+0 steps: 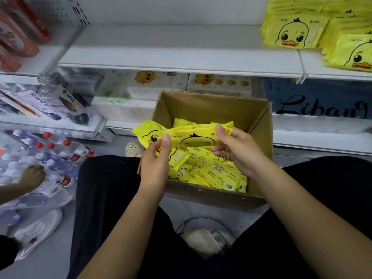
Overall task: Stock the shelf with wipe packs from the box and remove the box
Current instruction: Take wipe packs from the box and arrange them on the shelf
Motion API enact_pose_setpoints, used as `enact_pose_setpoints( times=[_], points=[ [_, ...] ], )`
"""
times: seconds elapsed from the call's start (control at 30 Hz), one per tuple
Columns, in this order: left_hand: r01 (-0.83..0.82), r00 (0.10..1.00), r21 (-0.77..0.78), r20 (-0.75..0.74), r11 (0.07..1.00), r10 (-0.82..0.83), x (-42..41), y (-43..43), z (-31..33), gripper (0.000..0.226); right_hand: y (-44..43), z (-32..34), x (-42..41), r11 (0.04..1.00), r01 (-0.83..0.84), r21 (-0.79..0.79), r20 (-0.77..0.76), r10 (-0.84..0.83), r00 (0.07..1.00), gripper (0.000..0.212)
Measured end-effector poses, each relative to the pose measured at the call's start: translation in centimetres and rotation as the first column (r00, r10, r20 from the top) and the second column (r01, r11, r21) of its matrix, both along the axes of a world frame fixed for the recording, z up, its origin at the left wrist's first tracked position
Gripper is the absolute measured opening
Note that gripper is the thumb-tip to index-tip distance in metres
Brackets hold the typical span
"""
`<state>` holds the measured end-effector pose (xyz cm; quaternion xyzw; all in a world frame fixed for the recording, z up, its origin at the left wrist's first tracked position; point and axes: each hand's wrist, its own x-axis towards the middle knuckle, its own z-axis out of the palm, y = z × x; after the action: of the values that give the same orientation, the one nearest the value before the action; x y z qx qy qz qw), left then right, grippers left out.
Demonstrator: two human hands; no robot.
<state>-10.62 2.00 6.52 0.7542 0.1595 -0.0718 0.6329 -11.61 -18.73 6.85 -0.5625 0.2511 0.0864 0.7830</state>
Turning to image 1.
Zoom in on person's right hand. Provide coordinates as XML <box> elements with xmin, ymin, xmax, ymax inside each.
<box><xmin>210</xmin><ymin>124</ymin><xmax>271</xmax><ymax>178</ymax></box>

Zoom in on white pegboard shelf unit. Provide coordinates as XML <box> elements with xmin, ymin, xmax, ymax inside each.
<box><xmin>0</xmin><ymin>0</ymin><xmax>114</xmax><ymax>143</ymax></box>

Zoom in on person's left forearm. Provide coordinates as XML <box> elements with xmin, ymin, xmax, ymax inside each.
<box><xmin>78</xmin><ymin>189</ymin><xmax>169</xmax><ymax>279</ymax></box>

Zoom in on green white tissue pack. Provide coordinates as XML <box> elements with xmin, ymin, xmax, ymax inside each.
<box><xmin>90</xmin><ymin>69</ymin><xmax>158</xmax><ymax>122</ymax></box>

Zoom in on pack of red-capped bottles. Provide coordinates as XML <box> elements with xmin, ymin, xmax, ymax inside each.
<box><xmin>0</xmin><ymin>129</ymin><xmax>96</xmax><ymax>210</ymax></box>

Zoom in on person's left cream clog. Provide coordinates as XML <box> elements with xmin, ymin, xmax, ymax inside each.
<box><xmin>125</xmin><ymin>141</ymin><xmax>144</xmax><ymax>158</ymax></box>

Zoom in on brown cardboard box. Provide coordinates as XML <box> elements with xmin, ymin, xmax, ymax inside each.
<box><xmin>138</xmin><ymin>91</ymin><xmax>274</xmax><ymax>210</ymax></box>

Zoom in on white duck tissue pack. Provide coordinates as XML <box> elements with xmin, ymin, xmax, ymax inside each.
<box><xmin>127</xmin><ymin>71</ymin><xmax>189</xmax><ymax>101</ymax></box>
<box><xmin>187</xmin><ymin>74</ymin><xmax>253</xmax><ymax>98</ymax></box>

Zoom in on white metal shelf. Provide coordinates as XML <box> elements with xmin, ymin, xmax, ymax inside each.
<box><xmin>58</xmin><ymin>0</ymin><xmax>372</xmax><ymax>156</ymax></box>

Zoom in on metal frame stool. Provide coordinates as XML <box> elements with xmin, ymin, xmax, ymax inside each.
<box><xmin>176</xmin><ymin>217</ymin><xmax>237</xmax><ymax>259</ymax></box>

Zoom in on person's left hand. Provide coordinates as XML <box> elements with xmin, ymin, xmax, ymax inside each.
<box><xmin>138</xmin><ymin>133</ymin><xmax>173</xmax><ymax>198</ymax></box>

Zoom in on person's black trousers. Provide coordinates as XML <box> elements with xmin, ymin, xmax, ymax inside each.
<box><xmin>67</xmin><ymin>155</ymin><xmax>372</xmax><ymax>279</ymax></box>

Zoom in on another person's forearm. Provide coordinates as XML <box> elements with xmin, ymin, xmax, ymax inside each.
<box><xmin>0</xmin><ymin>182</ymin><xmax>27</xmax><ymax>206</ymax></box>

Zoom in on person's right forearm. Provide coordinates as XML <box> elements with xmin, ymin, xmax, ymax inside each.
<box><xmin>250</xmin><ymin>160</ymin><xmax>372</xmax><ymax>279</ymax></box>

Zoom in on MIQI boxes with fruit print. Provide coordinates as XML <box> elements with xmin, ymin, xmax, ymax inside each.
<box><xmin>0</xmin><ymin>84</ymin><xmax>91</xmax><ymax>127</ymax></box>

